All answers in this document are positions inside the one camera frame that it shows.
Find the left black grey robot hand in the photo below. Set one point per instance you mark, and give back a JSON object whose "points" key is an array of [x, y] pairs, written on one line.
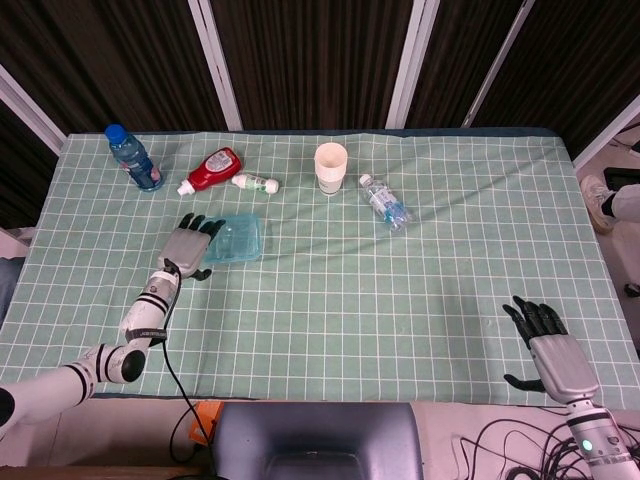
{"points": [[185, 250]]}

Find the right black grey robot hand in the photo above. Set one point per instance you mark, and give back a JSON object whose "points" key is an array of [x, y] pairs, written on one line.
{"points": [[565, 365]]}

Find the blue translucent plastic lid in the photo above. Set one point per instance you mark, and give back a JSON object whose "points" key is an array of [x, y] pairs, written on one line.
{"points": [[237, 240]]}

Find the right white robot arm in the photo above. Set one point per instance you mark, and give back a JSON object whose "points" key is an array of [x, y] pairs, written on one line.
{"points": [[600, 445]]}

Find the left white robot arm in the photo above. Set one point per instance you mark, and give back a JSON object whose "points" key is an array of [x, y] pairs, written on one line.
{"points": [[145, 315]]}

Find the clear plastic rectangular container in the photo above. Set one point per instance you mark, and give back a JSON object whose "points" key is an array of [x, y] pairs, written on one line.
{"points": [[250, 259]]}

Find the red ketchup squeeze bottle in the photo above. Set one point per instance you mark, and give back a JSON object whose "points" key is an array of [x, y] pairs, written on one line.
{"points": [[212, 170]]}

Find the small white green tube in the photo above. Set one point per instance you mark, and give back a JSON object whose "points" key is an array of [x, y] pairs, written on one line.
{"points": [[255, 183]]}

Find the blue cap drink bottle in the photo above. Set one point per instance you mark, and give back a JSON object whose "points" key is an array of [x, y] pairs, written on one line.
{"points": [[134, 160]]}

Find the white paper cup stack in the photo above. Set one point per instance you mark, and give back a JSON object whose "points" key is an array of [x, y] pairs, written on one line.
{"points": [[330, 170]]}

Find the white sneaker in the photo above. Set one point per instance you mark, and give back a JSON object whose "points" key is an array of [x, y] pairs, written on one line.
{"points": [[595, 200]]}

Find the orange plastic box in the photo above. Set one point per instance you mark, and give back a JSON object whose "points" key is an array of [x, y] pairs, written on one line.
{"points": [[206, 420]]}

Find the light trouser leg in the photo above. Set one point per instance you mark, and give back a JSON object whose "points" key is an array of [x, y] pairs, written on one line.
{"points": [[627, 202]]}

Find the green checked tablecloth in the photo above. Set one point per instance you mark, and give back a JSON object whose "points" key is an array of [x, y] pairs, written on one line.
{"points": [[350, 310]]}

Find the blue fabric seat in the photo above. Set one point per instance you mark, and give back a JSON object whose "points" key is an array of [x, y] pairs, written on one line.
{"points": [[9, 285]]}

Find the flat black device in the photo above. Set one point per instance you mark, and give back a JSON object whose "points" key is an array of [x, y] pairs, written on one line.
{"points": [[620, 176]]}

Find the white cap water bottle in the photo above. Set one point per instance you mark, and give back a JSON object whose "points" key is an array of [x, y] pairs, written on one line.
{"points": [[385, 200]]}

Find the dark slatted partition panel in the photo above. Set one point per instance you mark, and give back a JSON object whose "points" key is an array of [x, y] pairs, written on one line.
{"points": [[110, 55], [315, 60], [455, 55], [575, 60]]}

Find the dark grey robot chest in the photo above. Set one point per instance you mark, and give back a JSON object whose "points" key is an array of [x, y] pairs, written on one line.
{"points": [[315, 435]]}

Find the white partition post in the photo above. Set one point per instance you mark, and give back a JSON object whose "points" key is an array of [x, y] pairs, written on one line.
{"points": [[215, 65], [30, 107], [410, 65], [495, 65], [607, 132]]}

